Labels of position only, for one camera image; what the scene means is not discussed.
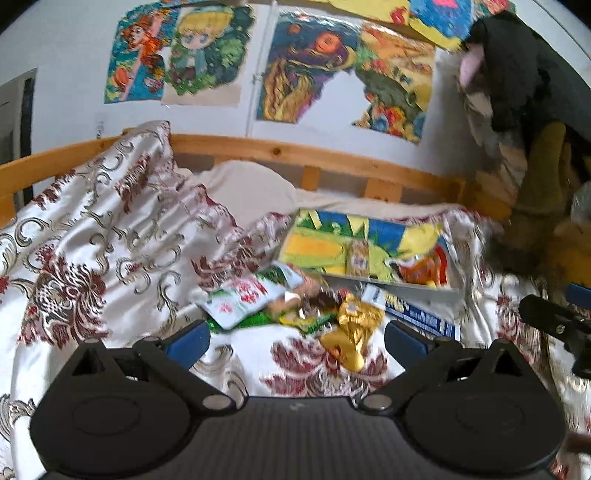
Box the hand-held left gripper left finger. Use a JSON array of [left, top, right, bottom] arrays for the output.
[[58, 319, 236, 414]]

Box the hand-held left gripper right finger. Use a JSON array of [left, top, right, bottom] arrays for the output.
[[358, 319, 539, 414]]

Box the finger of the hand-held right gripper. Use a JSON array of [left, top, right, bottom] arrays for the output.
[[519, 294, 591, 377], [567, 282, 591, 306]]

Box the blue snack packet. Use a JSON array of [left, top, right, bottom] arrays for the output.
[[362, 284, 460, 340]]

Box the gold foil snack wrapper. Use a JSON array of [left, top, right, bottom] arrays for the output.
[[321, 295, 386, 372]]

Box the white and green snack packet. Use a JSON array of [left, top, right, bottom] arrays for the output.
[[201, 272, 301, 330]]

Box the orange snack packet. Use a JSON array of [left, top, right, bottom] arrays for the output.
[[392, 251, 451, 289]]

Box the dark brown snack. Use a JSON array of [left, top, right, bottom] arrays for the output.
[[307, 288, 343, 315]]

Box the oat bar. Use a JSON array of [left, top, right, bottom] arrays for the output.
[[346, 240, 372, 278]]

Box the rice cracker packet red print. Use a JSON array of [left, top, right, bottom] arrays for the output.
[[268, 288, 306, 320]]

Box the grey box with colourful lining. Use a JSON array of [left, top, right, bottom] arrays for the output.
[[274, 209, 462, 302]]

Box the yellow-brown bundle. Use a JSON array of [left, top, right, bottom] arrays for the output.
[[545, 220, 591, 288]]

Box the clear plastic bag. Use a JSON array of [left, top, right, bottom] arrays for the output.
[[570, 182, 591, 223]]

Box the floral satin blanket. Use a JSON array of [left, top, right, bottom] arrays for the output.
[[0, 121, 591, 480]]

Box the beige patterned hanging cloth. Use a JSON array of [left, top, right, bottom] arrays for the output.
[[462, 83, 532, 200]]

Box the beige pillow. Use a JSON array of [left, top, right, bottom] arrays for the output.
[[175, 161, 462, 232]]

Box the black hanging garment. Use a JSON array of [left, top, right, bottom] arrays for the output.
[[464, 11, 591, 136]]

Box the pink cloth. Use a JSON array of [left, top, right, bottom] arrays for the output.
[[457, 44, 485, 89]]

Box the wooden bed frame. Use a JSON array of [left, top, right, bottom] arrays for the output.
[[0, 134, 514, 232]]

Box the landscape painting torn wall poster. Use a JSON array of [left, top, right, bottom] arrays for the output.
[[353, 23, 437, 145]]

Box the swirl painting torn wall poster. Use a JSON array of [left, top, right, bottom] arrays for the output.
[[256, 11, 363, 125]]

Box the blond cartoon child wall poster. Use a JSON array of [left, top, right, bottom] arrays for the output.
[[161, 4, 257, 108]]

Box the orange-haired figure wall poster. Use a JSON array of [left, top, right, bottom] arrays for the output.
[[104, 2, 178, 104]]

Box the blue and yellow wall poster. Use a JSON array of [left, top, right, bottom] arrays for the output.
[[409, 0, 476, 51]]

